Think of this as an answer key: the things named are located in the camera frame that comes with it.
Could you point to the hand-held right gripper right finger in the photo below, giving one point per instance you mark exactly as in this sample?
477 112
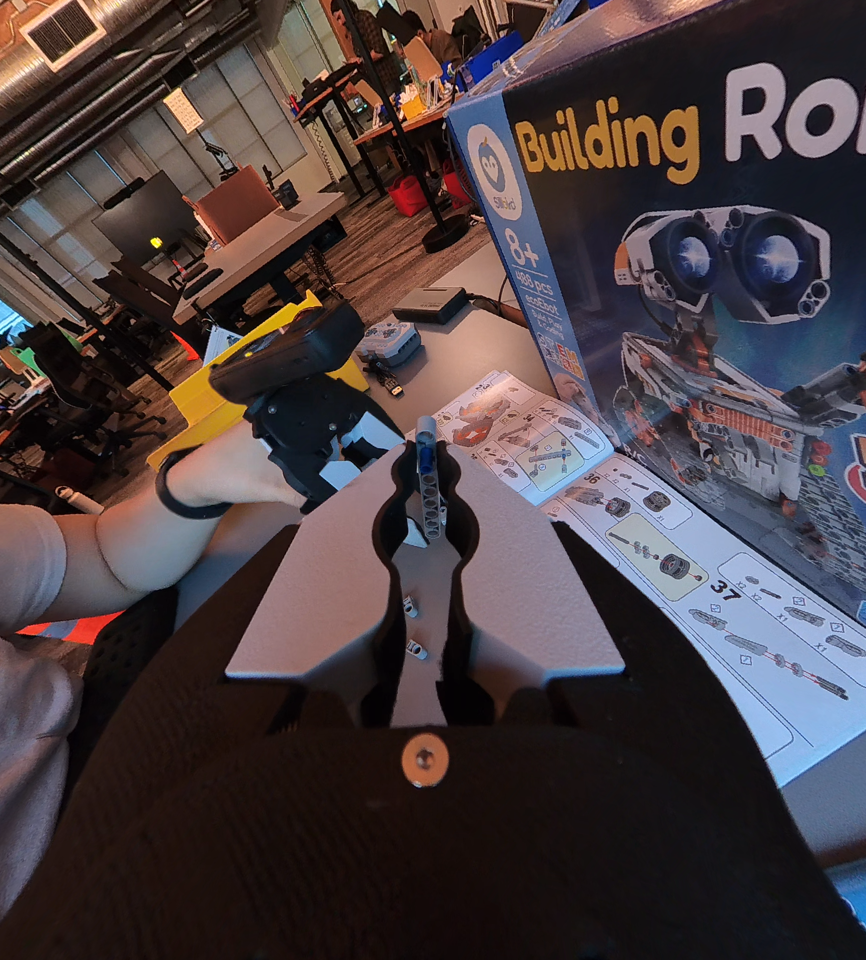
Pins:
530 600

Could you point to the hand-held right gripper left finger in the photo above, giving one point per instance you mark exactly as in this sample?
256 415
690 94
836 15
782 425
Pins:
313 600

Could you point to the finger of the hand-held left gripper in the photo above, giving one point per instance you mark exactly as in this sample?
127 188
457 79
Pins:
373 439
341 476

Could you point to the blue connector pin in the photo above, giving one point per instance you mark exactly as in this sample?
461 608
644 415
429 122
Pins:
427 456

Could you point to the grey perforated building beam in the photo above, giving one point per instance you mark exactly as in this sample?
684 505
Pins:
430 495

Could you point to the person's left forearm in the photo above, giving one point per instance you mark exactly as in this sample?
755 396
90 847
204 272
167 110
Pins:
147 547

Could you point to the grey background desk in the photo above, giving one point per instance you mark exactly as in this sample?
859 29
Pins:
268 247

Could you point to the long wooden top desk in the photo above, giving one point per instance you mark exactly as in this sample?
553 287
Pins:
403 127

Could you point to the person's left hand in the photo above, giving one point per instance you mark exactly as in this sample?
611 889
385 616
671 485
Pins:
230 472

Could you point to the black usb plug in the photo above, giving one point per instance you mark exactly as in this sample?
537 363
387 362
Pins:
391 382

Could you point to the small grey connector brick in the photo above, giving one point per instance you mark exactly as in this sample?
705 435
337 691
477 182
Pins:
419 646
412 606

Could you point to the grey control module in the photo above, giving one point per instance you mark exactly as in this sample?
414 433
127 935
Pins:
391 341

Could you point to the yellow plastic parts bin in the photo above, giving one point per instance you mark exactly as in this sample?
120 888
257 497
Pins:
192 412

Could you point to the black flat electronics box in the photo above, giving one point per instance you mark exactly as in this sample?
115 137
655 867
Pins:
433 304

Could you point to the black mesh chair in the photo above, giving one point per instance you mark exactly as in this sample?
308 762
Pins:
132 637

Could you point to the black floor stand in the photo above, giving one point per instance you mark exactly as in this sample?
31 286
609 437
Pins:
448 234

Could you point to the brown cardboard box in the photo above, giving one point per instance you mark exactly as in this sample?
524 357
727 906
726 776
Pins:
237 202

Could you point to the open white instruction booklet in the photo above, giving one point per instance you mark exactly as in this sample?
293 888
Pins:
763 645

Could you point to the black monitor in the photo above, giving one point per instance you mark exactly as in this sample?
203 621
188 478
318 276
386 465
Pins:
144 217

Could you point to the dark blue toy kit box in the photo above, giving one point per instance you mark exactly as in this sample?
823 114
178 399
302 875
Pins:
703 300

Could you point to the white air vent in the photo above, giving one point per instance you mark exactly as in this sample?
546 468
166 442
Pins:
61 30

